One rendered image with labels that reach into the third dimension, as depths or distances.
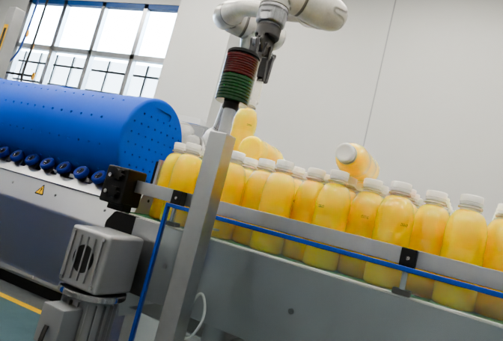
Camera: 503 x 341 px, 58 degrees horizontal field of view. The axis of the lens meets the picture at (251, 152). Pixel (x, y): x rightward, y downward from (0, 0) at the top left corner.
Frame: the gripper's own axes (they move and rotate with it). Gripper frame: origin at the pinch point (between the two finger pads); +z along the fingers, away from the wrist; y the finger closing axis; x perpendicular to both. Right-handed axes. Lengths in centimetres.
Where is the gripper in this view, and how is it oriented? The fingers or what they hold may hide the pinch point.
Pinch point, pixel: (252, 90)
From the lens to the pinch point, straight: 133.0
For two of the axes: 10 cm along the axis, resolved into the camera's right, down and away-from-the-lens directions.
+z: -2.5, 9.6, -1.2
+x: 8.6, 1.6, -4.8
